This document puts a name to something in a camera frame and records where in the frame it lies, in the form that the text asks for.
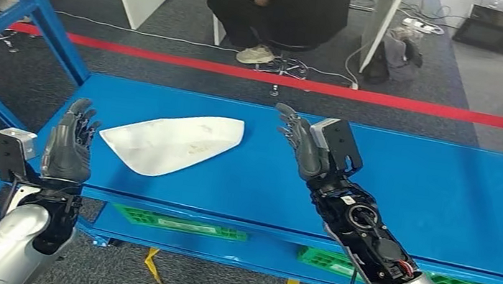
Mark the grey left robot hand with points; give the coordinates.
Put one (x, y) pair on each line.
(65, 156)

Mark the red barrier belt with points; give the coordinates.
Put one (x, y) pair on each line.
(194, 63)

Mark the blue metal shelf rack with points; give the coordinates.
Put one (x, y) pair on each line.
(418, 190)

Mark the white curved plastic part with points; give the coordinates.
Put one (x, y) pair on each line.
(169, 145)

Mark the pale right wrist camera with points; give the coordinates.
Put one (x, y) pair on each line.
(340, 142)

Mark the grey bag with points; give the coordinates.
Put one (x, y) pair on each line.
(396, 58)

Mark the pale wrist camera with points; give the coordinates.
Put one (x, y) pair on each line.
(10, 149)
(340, 142)

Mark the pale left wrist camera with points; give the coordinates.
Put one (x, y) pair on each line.
(10, 149)

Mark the white power strip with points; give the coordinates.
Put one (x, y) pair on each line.
(421, 26)

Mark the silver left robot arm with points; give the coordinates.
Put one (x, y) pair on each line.
(8, 245)

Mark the black round stool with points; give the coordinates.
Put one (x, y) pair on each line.
(285, 63)

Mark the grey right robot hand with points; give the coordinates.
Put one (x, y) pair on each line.
(309, 155)

